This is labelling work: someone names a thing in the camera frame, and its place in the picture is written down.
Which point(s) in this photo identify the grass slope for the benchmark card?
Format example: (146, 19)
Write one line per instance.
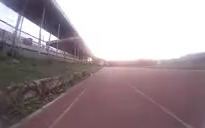
(23, 70)

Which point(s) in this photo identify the distant hills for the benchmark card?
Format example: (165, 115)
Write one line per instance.
(196, 59)

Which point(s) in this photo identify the red running track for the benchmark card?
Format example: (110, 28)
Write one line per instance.
(130, 103)

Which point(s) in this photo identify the pale concrete kerb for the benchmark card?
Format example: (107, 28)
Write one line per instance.
(43, 108)

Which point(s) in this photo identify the roofed grandstand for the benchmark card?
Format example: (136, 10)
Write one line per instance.
(50, 15)

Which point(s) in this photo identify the low rough stone wall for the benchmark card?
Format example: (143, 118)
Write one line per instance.
(26, 95)

